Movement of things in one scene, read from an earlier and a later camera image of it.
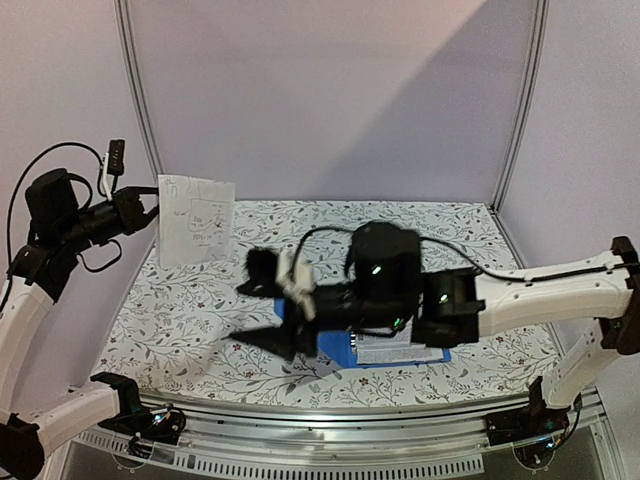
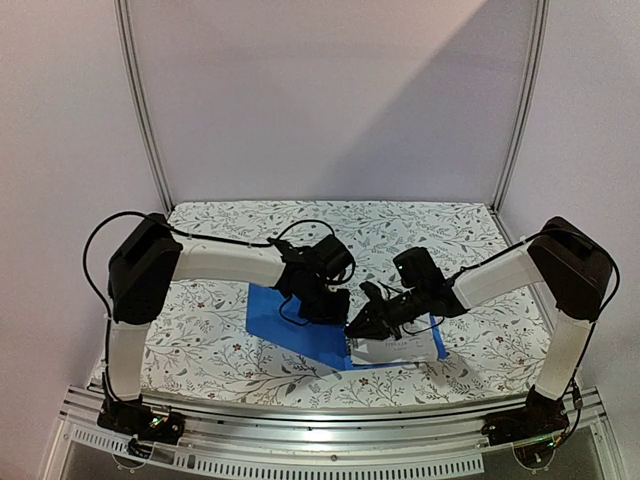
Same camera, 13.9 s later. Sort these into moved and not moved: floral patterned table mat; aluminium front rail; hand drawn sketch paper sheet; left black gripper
Moved: hand drawn sketch paper sheet; left black gripper
Not moved: aluminium front rail; floral patterned table mat
